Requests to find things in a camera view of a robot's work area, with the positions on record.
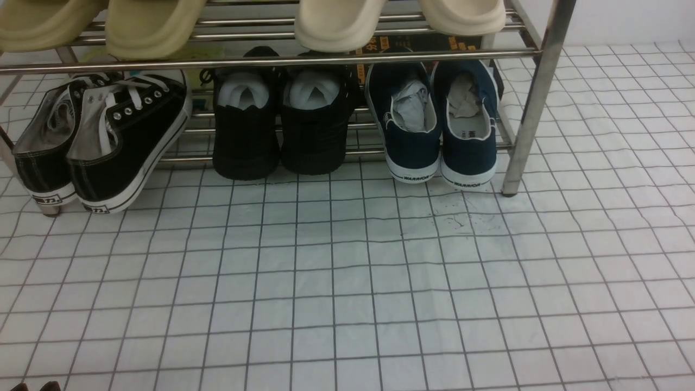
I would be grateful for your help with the right black shoe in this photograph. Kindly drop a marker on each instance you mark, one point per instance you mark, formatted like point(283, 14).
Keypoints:
point(317, 102)

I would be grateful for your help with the olive slipper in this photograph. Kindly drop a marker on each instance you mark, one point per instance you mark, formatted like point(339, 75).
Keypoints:
point(28, 26)
point(149, 29)

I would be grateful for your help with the dark printed box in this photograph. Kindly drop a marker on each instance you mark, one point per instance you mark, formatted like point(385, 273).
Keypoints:
point(427, 42)

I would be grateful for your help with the black canvas sneaker with laces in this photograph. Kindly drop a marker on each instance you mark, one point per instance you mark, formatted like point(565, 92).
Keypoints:
point(124, 130)

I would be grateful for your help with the black canvas sneaker far left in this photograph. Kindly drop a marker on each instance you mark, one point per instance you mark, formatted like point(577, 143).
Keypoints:
point(40, 153)

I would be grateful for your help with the cream slipper right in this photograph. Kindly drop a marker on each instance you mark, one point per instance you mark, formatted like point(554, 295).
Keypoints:
point(465, 18)

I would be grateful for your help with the cream slipper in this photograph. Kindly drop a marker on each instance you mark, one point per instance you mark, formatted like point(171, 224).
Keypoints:
point(336, 26)
point(465, 18)

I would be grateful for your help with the left black shoe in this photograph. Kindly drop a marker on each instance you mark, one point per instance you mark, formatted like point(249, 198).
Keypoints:
point(246, 102)

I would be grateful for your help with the metal shoe rack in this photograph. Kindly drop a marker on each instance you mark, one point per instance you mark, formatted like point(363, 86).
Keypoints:
point(526, 65)

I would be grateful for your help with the black shoe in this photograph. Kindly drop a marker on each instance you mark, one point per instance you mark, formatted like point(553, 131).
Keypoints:
point(246, 102)
point(317, 102)

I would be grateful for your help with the navy slip-on shoe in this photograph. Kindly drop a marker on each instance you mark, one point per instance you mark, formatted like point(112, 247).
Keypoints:
point(466, 100)
point(399, 99)

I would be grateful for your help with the olive slipper far left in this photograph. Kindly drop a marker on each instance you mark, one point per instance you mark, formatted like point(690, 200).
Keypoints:
point(28, 26)

